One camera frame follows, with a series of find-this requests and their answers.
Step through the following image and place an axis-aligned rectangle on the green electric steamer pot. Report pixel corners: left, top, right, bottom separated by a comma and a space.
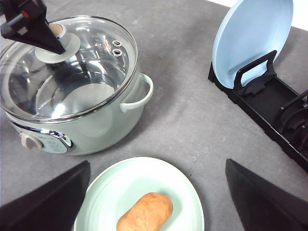
4, 73, 154, 155

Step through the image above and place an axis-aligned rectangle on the blue plate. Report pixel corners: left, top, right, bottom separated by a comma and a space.
212, 0, 294, 89

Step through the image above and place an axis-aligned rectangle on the glass steamer lid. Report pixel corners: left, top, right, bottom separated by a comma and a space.
0, 15, 138, 123

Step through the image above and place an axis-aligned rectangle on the black plate rack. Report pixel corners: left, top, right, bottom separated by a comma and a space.
208, 51, 308, 173

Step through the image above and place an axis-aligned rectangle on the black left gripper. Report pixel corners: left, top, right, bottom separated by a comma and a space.
0, 0, 65, 54

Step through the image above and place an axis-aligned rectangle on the brown potato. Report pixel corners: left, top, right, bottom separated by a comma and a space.
117, 192, 173, 231

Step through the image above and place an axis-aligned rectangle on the green plate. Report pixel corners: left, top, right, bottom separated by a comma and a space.
75, 157, 205, 231

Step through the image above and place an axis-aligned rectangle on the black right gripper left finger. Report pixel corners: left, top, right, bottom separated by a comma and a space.
0, 161, 90, 231

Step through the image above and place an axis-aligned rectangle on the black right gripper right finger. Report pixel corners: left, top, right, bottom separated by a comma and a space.
225, 158, 308, 231

